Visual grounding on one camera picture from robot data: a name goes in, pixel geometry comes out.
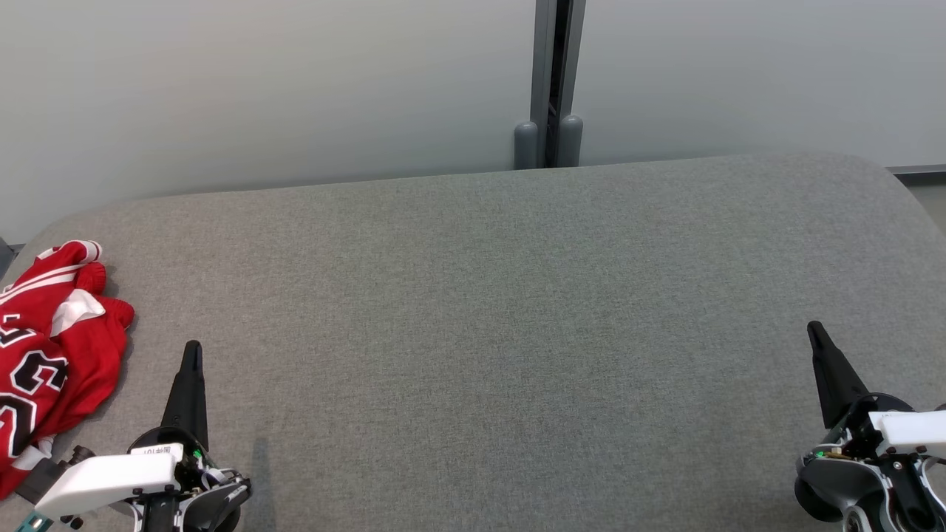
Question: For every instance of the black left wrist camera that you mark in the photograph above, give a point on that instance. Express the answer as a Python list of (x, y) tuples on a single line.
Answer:
[(44, 473)]

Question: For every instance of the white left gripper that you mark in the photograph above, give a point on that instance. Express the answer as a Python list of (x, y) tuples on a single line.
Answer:
[(111, 476)]

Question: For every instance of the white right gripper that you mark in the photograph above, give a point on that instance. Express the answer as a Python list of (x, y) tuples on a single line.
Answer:
[(909, 428)]

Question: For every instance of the grey partition post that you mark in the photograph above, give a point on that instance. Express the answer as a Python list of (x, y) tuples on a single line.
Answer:
[(539, 74)]

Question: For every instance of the red Bulls basketball jersey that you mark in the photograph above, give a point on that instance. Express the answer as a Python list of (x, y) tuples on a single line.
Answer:
[(81, 347)]

